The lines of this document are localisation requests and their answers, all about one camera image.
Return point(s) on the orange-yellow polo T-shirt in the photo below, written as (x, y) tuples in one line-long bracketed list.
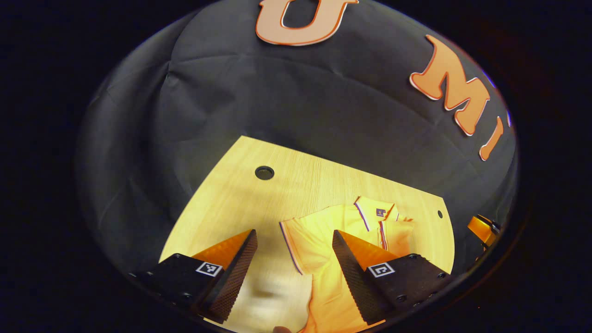
[(314, 240)]

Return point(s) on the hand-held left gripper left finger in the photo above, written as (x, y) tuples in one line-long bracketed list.
[(233, 275)]

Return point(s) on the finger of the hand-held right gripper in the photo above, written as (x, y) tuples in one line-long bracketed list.
[(481, 228)]

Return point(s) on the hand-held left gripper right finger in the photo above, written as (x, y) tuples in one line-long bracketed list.
[(354, 282)]

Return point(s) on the black backdrop cloth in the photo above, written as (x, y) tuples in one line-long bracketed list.
[(277, 101)]

